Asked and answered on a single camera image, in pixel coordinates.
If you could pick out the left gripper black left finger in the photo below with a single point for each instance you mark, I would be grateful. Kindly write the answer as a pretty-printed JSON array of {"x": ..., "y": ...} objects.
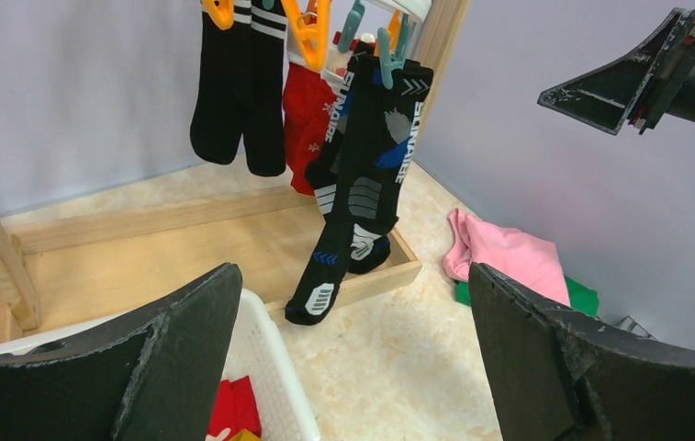
[{"x": 149, "y": 374}]

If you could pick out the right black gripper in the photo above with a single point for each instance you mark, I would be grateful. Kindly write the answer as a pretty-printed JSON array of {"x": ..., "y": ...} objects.
[{"x": 654, "y": 79}]

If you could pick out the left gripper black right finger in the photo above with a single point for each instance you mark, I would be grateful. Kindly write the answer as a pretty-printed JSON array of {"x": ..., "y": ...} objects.
[{"x": 558, "y": 374}]

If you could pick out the black sock blue squares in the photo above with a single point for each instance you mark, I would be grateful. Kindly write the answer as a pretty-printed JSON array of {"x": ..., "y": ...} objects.
[{"x": 322, "y": 173}]

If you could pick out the black sock white stripes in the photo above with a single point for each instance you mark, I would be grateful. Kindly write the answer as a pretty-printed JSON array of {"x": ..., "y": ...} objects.
[{"x": 263, "y": 137}]

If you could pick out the red Santa snowflake sock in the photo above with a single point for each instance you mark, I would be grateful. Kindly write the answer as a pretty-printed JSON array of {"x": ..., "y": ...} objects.
[{"x": 308, "y": 98}]

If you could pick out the red patterned sock in basket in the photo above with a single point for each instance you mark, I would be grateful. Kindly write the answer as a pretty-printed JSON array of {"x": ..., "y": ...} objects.
[{"x": 235, "y": 409}]

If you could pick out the green cloth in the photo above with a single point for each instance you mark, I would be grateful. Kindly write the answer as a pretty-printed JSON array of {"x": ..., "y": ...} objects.
[{"x": 582, "y": 298}]

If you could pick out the white plastic laundry basket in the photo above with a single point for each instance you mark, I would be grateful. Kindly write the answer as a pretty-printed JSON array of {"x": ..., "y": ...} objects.
[{"x": 256, "y": 352}]

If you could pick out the yellow sock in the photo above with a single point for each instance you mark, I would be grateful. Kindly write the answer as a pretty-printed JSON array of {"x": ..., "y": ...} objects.
[{"x": 245, "y": 435}]

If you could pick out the pink cloth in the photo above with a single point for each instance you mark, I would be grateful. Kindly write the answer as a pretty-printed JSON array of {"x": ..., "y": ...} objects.
[{"x": 532, "y": 261}]

